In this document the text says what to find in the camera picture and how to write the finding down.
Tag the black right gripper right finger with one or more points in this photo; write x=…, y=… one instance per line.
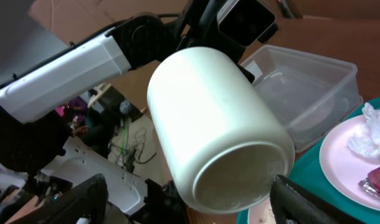
x=293, y=204

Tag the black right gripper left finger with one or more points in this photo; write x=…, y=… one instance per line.
x=87, y=200

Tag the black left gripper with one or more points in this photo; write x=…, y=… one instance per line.
x=197, y=26

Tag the white cup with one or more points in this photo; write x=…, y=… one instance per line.
x=222, y=144

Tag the red foil wrapper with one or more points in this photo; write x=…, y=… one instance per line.
x=371, y=184

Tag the white tissue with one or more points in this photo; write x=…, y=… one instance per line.
x=365, y=142

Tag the pink small bowl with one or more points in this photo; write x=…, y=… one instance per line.
x=261, y=214

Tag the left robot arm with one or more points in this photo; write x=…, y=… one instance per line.
x=32, y=134

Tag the teal plastic tray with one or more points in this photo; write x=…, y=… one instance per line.
x=308, y=174

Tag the white round plate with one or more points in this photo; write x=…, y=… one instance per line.
x=342, y=167

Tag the clear plastic bin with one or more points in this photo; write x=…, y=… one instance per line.
x=308, y=93

